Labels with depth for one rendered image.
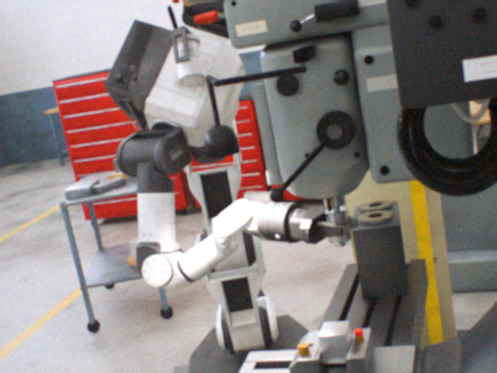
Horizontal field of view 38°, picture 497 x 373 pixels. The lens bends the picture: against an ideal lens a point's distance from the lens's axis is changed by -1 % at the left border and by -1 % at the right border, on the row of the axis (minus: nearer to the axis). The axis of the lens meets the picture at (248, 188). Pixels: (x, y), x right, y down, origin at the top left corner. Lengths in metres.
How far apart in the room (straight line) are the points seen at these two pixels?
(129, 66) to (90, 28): 10.03
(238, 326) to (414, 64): 1.47
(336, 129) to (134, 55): 0.71
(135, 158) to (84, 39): 10.22
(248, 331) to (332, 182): 1.07
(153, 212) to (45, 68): 10.70
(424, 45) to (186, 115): 0.85
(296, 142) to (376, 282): 0.60
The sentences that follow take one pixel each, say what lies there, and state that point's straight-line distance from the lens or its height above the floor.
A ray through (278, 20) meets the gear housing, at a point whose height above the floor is 1.67.
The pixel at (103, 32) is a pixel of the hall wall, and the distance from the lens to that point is 11.80.
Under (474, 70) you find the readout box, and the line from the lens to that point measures 1.07.
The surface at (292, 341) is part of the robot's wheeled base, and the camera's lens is 2.60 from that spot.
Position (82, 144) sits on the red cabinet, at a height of 0.82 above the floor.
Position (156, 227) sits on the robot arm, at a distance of 1.75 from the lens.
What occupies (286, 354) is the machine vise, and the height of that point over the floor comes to 1.01.
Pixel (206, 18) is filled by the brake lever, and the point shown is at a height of 1.70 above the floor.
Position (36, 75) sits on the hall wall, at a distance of 12.50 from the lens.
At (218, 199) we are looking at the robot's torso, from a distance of 2.21.
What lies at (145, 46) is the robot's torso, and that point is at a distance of 1.88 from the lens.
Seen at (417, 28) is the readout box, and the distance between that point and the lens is 1.07.
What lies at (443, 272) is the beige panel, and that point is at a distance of 3.40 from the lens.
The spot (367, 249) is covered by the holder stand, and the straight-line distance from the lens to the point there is 1.86.
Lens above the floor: 1.68
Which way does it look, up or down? 13 degrees down
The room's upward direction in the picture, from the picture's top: 11 degrees counter-clockwise
